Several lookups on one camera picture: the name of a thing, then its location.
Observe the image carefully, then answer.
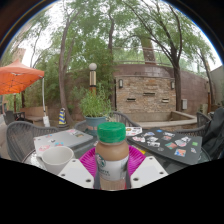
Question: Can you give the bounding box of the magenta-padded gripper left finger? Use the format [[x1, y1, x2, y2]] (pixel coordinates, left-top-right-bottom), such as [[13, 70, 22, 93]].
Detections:
[[57, 146, 100, 190]]

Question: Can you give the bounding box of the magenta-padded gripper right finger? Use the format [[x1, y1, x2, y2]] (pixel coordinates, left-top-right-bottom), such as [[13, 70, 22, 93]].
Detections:
[[124, 144, 169, 190]]

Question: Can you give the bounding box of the green-capped brown drink bottle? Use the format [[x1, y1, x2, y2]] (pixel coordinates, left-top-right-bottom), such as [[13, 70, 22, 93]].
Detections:
[[94, 121, 130, 192]]

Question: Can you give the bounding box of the white ceramic mug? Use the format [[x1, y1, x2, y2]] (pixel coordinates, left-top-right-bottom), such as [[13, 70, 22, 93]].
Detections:
[[36, 145, 75, 176]]

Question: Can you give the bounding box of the black laptop with stickers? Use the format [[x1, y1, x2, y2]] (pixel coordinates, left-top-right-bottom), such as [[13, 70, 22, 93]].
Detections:
[[127, 127, 203, 166]]

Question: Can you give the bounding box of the silver laptop with stickers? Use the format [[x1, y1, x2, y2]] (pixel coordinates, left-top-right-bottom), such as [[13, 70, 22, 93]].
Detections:
[[33, 128, 94, 158]]

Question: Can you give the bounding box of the grey wicker chair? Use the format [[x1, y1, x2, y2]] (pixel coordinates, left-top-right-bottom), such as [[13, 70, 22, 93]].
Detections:
[[73, 110, 141, 133], [174, 111, 214, 138], [5, 120, 61, 163]]

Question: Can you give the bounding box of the yellow and blue striped cone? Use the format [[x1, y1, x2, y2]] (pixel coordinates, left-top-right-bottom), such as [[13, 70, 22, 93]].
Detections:
[[58, 107, 68, 126]]

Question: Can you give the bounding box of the white canopy base weight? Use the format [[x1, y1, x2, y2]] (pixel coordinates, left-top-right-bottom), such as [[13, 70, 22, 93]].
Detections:
[[42, 115, 51, 128]]

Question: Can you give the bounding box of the green plant in teal pot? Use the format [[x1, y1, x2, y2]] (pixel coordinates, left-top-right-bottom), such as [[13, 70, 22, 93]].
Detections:
[[78, 88, 113, 136]]

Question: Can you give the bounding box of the wooden bench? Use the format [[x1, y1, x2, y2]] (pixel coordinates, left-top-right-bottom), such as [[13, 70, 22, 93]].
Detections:
[[19, 105, 46, 124]]

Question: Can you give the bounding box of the black bag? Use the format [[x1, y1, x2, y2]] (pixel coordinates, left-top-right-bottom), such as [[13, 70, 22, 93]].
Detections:
[[201, 107, 224, 160]]

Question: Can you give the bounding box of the slim leaning tree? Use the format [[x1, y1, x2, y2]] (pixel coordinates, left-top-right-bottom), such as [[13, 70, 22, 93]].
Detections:
[[56, 9, 88, 126]]

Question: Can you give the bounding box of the dark patio chair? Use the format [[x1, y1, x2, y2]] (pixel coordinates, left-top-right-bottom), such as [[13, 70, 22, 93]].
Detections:
[[3, 110, 26, 126]]

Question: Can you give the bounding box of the tall dark-trunked tree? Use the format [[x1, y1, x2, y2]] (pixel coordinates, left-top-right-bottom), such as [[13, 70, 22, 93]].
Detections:
[[123, 0, 214, 113]]

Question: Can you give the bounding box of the orange canopy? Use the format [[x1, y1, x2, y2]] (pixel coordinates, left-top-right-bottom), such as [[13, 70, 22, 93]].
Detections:
[[0, 59, 46, 96]]

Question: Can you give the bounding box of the globe-topped lamp post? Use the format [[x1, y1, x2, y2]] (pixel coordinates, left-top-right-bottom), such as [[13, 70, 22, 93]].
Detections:
[[88, 62, 98, 96]]

